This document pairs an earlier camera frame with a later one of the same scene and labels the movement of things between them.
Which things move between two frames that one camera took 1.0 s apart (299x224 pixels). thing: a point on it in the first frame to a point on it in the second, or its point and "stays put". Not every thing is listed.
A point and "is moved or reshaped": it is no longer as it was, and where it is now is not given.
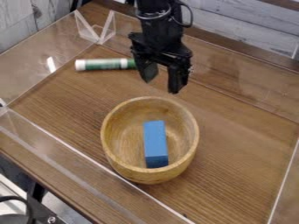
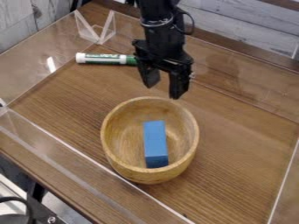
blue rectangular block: [157, 155] stays put
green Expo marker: [106, 64] is moved or reshaped
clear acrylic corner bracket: [96, 33] stays put
